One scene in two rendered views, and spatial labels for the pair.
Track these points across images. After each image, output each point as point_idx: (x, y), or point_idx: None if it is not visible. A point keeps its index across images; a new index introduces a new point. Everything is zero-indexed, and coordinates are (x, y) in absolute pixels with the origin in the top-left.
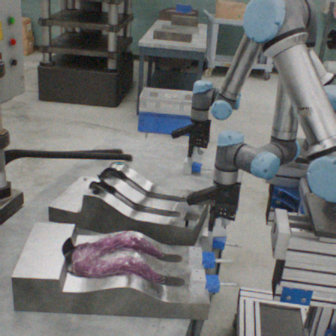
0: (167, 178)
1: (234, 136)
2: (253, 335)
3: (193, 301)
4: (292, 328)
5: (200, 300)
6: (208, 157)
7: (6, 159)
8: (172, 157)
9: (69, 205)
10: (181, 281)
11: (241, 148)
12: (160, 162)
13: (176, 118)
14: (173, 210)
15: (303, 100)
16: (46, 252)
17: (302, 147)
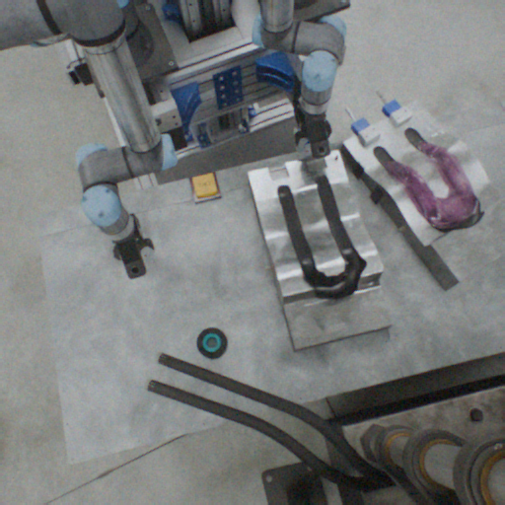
0: (186, 274)
1: (330, 55)
2: None
3: (424, 111)
4: (184, 169)
5: (419, 107)
6: (75, 263)
7: (344, 475)
8: (110, 309)
9: (373, 305)
10: (406, 131)
11: (332, 51)
12: (138, 314)
13: None
14: (314, 186)
15: None
16: (491, 231)
17: (136, 68)
